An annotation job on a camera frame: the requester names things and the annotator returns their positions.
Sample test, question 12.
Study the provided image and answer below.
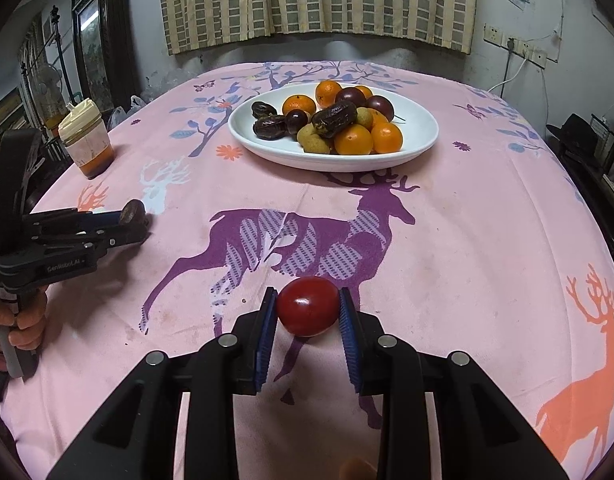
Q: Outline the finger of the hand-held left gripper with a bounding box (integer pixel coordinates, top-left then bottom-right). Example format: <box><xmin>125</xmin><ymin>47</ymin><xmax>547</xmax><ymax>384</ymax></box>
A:
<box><xmin>29</xmin><ymin>220</ymin><xmax>151</xmax><ymax>251</ymax></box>
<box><xmin>24</xmin><ymin>209</ymin><xmax>130</xmax><ymax>228</ymax></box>

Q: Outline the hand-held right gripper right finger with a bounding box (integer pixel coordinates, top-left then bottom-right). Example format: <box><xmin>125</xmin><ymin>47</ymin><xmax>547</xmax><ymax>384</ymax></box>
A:
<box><xmin>338</xmin><ymin>287</ymin><xmax>570</xmax><ymax>480</ymax></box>

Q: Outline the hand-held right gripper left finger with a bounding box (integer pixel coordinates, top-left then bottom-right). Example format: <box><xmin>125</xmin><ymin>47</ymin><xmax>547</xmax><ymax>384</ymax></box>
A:
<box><xmin>47</xmin><ymin>287</ymin><xmax>279</xmax><ymax>480</ymax></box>

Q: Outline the red cherry tomato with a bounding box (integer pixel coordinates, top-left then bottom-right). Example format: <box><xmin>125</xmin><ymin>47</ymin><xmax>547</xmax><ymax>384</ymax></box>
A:
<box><xmin>277</xmin><ymin>276</ymin><xmax>338</xmax><ymax>337</ymax></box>

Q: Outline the dark red cherry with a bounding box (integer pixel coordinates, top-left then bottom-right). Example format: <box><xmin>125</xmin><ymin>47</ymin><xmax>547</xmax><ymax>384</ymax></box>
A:
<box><xmin>285</xmin><ymin>109</ymin><xmax>309</xmax><ymax>136</ymax></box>

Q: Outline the white oval plate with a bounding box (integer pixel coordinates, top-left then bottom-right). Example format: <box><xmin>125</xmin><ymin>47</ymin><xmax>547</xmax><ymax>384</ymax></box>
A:
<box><xmin>228</xmin><ymin>81</ymin><xmax>440</xmax><ymax>173</ymax></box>

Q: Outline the dark purple plum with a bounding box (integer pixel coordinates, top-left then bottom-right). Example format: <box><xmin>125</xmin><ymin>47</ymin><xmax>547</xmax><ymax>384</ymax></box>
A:
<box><xmin>365</xmin><ymin>95</ymin><xmax>395</xmax><ymax>122</ymax></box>
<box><xmin>335</xmin><ymin>87</ymin><xmax>366</xmax><ymax>108</ymax></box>

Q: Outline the person's left hand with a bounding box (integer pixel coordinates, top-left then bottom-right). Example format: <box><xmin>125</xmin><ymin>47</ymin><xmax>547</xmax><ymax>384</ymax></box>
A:
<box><xmin>0</xmin><ymin>290</ymin><xmax>48</xmax><ymax>361</ymax></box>

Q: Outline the jar with orange contents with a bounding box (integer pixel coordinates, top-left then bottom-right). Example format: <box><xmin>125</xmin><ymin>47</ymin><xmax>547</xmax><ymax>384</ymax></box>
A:
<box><xmin>58</xmin><ymin>100</ymin><xmax>112</xmax><ymax>181</ymax></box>

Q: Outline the white plastic bag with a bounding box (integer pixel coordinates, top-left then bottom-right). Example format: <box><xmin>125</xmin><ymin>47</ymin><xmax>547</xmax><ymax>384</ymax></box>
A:
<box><xmin>107</xmin><ymin>95</ymin><xmax>148</xmax><ymax>128</ymax></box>

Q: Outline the white standing fan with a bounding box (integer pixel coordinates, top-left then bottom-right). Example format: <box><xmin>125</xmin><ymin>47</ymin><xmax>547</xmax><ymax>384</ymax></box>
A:
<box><xmin>34</xmin><ymin>62</ymin><xmax>65</xmax><ymax>111</ymax></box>

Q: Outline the dark framed cabinet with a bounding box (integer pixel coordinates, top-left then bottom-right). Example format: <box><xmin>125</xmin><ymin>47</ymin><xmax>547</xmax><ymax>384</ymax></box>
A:
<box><xmin>69</xmin><ymin>0</ymin><xmax>138</xmax><ymax>111</ymax></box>

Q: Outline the pink deer print tablecloth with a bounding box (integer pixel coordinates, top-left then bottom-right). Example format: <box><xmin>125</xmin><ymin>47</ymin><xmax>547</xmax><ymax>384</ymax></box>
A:
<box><xmin>0</xmin><ymin>60</ymin><xmax>614</xmax><ymax>480</ymax></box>

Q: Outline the beige checked curtain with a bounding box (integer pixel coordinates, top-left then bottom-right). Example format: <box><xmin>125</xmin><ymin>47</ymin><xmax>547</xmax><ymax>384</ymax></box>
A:
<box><xmin>157</xmin><ymin>0</ymin><xmax>478</xmax><ymax>56</ymax></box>

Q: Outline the black hat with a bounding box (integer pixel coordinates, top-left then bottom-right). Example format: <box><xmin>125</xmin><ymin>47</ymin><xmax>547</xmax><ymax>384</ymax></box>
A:
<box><xmin>546</xmin><ymin>112</ymin><xmax>605</xmax><ymax>148</ymax></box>

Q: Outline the white power cable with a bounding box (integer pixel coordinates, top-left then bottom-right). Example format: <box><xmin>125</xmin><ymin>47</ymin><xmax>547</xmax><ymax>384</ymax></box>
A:
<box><xmin>484</xmin><ymin>42</ymin><xmax>530</xmax><ymax>96</ymax></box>

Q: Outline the white wall outlet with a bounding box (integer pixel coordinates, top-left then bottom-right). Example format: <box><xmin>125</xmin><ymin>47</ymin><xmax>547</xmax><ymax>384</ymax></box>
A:
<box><xmin>483</xmin><ymin>22</ymin><xmax>508</xmax><ymax>48</ymax></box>
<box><xmin>517</xmin><ymin>40</ymin><xmax>548</xmax><ymax>66</ymax></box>

